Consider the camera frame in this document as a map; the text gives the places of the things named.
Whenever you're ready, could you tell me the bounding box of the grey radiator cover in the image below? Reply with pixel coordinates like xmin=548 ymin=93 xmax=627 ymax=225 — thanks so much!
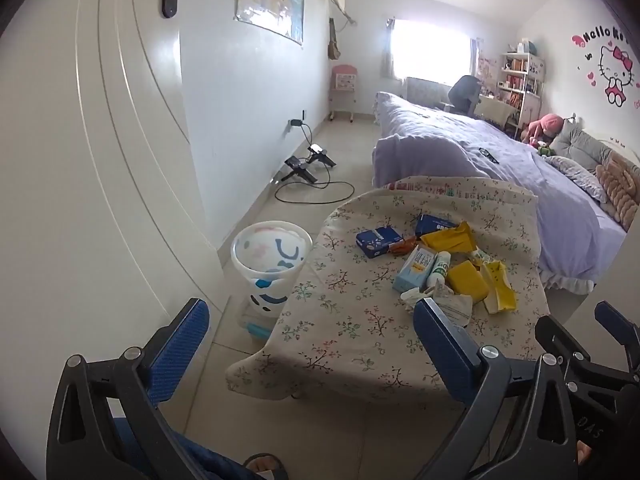
xmin=404 ymin=76 xmax=454 ymax=109

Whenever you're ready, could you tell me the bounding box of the pink plush toy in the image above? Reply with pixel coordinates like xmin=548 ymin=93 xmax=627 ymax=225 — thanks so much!
xmin=522 ymin=113 xmax=566 ymax=149

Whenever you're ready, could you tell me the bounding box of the person's foot in black sandal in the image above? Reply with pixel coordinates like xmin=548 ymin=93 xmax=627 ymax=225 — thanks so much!
xmin=242 ymin=452 xmax=291 ymax=480

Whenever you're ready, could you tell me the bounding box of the dark office chair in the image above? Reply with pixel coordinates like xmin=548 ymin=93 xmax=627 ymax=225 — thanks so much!
xmin=440 ymin=75 xmax=484 ymax=116

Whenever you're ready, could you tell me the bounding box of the yellow flat pack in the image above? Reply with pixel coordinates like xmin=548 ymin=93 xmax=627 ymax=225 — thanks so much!
xmin=446 ymin=261 xmax=491 ymax=304

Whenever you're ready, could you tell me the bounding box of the brown plush cushion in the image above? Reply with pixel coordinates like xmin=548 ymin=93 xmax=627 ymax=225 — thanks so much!
xmin=594 ymin=152 xmax=640 ymax=234

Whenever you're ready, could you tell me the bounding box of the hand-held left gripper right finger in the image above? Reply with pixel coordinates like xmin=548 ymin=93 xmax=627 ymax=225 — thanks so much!
xmin=413 ymin=298 xmax=582 ymax=480

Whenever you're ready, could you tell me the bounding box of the white patterned waste bin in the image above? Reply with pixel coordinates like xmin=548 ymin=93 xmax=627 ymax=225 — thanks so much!
xmin=230 ymin=221 xmax=314 ymax=322

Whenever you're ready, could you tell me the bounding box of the torn yellow wrapper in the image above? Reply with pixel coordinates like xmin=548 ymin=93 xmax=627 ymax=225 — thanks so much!
xmin=480 ymin=260 xmax=518 ymax=315

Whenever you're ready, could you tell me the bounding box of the person's blue trouser leg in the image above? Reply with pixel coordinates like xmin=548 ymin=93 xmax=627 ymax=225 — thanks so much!
xmin=112 ymin=416 xmax=251 ymax=480

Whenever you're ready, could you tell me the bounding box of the black folded stand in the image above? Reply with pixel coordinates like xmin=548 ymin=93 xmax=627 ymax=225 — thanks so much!
xmin=307 ymin=143 xmax=338 ymax=168
xmin=279 ymin=155 xmax=319 ymax=185

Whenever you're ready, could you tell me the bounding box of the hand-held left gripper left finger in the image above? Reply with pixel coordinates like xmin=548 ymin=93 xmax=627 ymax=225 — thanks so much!
xmin=46 ymin=298 xmax=211 ymax=480

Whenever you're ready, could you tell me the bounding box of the clear plastic box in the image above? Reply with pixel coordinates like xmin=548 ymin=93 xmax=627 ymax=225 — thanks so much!
xmin=239 ymin=310 xmax=276 ymax=344

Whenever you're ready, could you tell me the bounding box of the white door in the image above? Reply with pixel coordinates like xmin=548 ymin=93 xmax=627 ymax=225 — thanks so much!
xmin=0 ymin=0 xmax=227 ymax=361

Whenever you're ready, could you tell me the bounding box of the white frilled bed sheet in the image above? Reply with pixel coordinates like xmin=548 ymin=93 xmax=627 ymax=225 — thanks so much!
xmin=542 ymin=272 xmax=599 ymax=295

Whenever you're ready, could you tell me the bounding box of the floral tablecloth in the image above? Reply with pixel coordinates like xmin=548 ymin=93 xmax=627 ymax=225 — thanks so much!
xmin=225 ymin=176 xmax=551 ymax=404

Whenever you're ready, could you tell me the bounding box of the cartoon cat wall sticker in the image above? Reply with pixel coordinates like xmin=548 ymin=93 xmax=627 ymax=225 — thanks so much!
xmin=571 ymin=22 xmax=640 ymax=109

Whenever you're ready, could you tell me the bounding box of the desk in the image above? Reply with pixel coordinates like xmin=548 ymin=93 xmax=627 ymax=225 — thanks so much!
xmin=474 ymin=95 xmax=522 ymax=132

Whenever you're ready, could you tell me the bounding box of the grey curtain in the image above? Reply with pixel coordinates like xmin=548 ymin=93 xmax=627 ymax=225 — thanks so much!
xmin=469 ymin=37 xmax=484 ymax=81
xmin=380 ymin=17 xmax=397 ymax=79

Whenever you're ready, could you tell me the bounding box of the white bottle with green label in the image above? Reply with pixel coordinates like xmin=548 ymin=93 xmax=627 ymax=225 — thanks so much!
xmin=427 ymin=251 xmax=453 ymax=289

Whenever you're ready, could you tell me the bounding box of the crumpled white paper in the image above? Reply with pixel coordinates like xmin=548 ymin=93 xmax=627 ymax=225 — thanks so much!
xmin=400 ymin=280 xmax=474 ymax=329

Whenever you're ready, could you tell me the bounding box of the blue cardboard box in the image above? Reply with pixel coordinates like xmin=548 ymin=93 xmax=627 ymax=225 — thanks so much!
xmin=356 ymin=226 xmax=404 ymax=260
xmin=415 ymin=214 xmax=459 ymax=239

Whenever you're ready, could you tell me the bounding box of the pink chair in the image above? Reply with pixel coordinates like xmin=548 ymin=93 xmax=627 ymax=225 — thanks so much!
xmin=328 ymin=64 xmax=360 ymax=124

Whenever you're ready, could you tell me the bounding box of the light blue carton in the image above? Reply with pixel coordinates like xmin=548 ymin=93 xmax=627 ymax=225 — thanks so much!
xmin=391 ymin=245 xmax=438 ymax=295

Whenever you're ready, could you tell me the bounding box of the window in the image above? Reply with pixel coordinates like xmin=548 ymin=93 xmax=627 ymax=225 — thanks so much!
xmin=390 ymin=20 xmax=474 ymax=84

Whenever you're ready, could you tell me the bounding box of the grey floral pillow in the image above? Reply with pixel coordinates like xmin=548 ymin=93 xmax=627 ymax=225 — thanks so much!
xmin=544 ymin=155 xmax=609 ymax=204

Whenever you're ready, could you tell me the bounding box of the white bookshelf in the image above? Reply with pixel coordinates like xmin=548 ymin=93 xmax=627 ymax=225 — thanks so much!
xmin=497 ymin=51 xmax=546 ymax=112

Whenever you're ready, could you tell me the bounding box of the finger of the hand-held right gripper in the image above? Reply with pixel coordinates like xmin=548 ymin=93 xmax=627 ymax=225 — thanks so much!
xmin=534 ymin=314 xmax=597 ymax=377
xmin=594 ymin=301 xmax=640 ymax=357

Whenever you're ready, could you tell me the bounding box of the black device with cable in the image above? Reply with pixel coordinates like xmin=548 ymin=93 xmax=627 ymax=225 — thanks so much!
xmin=273 ymin=125 xmax=356 ymax=205

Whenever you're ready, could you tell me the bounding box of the large yellow crumpled packet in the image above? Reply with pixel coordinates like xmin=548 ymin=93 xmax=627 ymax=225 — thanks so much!
xmin=419 ymin=222 xmax=476 ymax=254

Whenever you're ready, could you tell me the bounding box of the hanging brown bag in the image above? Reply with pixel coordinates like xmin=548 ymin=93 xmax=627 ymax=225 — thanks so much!
xmin=327 ymin=17 xmax=341 ymax=61

